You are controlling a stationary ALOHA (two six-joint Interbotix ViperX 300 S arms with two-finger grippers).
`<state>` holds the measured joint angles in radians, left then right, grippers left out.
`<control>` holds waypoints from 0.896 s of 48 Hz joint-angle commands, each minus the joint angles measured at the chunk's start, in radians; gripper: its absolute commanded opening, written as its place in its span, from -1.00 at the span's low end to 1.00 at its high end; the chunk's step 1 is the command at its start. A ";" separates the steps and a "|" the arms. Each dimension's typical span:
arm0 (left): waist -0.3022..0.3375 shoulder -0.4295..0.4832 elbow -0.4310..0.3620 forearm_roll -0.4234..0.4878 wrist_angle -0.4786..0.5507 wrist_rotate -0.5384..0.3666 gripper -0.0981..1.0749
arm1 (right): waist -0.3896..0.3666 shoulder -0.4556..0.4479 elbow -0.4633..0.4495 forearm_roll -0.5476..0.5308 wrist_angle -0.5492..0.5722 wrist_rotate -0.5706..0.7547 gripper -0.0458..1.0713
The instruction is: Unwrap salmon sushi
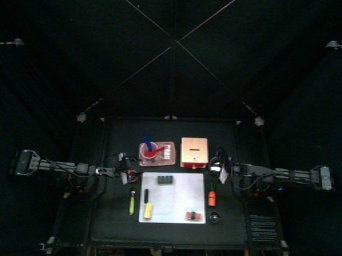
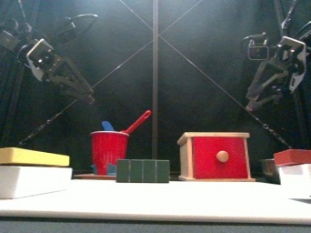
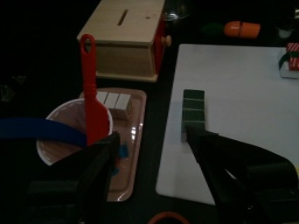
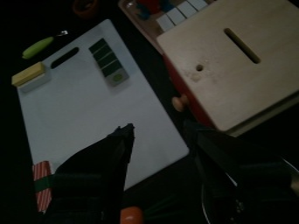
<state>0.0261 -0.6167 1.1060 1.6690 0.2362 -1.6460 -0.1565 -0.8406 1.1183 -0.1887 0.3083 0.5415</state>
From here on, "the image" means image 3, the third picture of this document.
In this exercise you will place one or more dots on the green segmented seaweed strip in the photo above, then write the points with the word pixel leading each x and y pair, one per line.
pixel 194 108

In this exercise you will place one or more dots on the green seaweed band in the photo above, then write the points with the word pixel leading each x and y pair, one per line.
pixel 282 62

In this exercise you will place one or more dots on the small orange cup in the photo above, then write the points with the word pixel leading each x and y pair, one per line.
pixel 167 215

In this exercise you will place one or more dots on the orange toy carrot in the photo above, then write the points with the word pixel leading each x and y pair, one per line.
pixel 241 29

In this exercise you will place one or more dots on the blue plastic utensil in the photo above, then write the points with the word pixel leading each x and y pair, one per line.
pixel 39 129

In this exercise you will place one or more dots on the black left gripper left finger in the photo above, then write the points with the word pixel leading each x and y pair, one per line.
pixel 82 180

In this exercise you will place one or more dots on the white striped sushi block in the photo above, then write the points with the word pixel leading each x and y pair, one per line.
pixel 114 102

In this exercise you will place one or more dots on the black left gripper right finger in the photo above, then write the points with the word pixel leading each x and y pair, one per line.
pixel 249 180

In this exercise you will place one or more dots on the red plastic spatula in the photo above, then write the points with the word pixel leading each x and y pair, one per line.
pixel 95 116

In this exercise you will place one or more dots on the white cutting board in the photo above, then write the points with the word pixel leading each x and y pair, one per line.
pixel 241 116

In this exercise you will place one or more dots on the red striped salmon slice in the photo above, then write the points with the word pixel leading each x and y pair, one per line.
pixel 294 62

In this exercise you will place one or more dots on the small dark shiny cup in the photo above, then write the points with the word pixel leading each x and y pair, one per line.
pixel 286 32

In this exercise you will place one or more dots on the pink plastic tray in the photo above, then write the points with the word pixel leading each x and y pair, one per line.
pixel 130 137

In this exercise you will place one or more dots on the blue tape piece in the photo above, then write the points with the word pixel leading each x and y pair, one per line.
pixel 123 150
pixel 115 171

